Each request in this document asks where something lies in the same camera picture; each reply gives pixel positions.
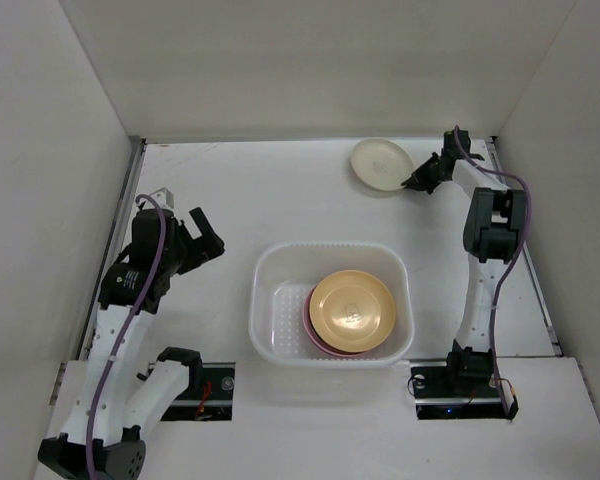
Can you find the cream plate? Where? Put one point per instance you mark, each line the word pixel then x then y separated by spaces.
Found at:
pixel 381 164

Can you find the white plastic bin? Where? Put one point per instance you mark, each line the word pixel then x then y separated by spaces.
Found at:
pixel 284 276

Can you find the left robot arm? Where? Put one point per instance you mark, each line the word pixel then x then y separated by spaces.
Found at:
pixel 106 433

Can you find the orange plate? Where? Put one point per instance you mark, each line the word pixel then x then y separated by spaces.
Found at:
pixel 352 311

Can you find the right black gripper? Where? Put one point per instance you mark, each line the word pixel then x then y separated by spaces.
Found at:
pixel 428 171

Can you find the left aluminium rail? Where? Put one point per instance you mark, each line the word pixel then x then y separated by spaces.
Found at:
pixel 115 237

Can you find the pink plate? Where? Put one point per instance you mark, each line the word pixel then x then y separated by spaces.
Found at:
pixel 317 341

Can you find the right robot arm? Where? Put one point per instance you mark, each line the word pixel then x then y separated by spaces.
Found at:
pixel 494 234

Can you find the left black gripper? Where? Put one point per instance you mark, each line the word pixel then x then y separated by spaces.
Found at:
pixel 208 246

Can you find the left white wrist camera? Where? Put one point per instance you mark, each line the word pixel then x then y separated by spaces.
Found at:
pixel 162 198

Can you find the aluminium rail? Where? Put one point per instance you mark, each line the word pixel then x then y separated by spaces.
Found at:
pixel 491 145
pixel 115 237

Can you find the right aluminium rail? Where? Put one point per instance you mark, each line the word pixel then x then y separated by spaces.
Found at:
pixel 491 145

